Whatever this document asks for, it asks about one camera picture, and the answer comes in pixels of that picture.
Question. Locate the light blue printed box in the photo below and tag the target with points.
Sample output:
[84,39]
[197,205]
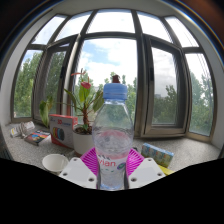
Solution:
[157,155]

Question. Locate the potted plant in white pot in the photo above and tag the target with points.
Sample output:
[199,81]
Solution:
[82,141]

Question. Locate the red and white box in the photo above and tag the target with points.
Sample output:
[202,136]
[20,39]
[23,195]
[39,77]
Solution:
[63,131]

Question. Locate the brown-framed bay window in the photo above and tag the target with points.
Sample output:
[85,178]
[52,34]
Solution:
[141,83]

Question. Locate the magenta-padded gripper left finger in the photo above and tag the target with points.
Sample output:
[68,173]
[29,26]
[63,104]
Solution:
[76,171]

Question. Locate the clear plastic water bottle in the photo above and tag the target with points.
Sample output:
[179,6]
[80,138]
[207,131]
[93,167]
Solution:
[112,140]

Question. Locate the white paper cup black print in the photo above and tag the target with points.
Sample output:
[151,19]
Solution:
[55,162]

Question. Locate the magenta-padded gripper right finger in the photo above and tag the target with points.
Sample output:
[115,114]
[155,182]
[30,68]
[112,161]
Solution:
[146,171]

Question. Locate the small colourful book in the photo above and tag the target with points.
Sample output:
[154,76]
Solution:
[36,137]

